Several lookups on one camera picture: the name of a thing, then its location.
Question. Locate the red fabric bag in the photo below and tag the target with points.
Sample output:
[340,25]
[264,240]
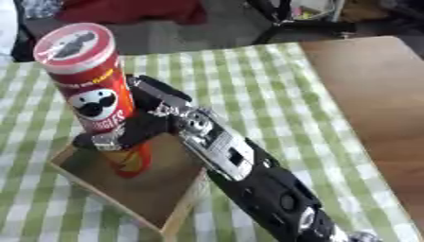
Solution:
[130,11]

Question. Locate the tan cardboard box brown inside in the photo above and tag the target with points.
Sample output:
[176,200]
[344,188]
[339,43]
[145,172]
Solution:
[132,186]

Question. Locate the black bag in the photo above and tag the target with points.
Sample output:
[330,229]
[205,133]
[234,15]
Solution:
[22,38]

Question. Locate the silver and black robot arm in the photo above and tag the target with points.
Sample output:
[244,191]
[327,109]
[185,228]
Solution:
[259,176]

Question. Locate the black tripod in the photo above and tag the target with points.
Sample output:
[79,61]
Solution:
[292,23]

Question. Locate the red chip can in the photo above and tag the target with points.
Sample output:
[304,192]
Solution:
[91,85]

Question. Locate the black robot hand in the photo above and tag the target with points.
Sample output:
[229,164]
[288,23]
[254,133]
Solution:
[148,121]

